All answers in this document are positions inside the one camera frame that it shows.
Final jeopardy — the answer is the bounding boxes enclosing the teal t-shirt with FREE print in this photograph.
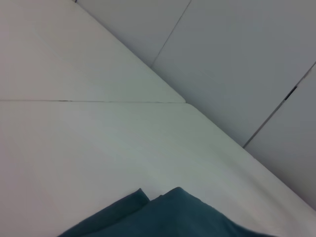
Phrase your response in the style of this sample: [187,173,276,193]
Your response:
[58,187,281,237]

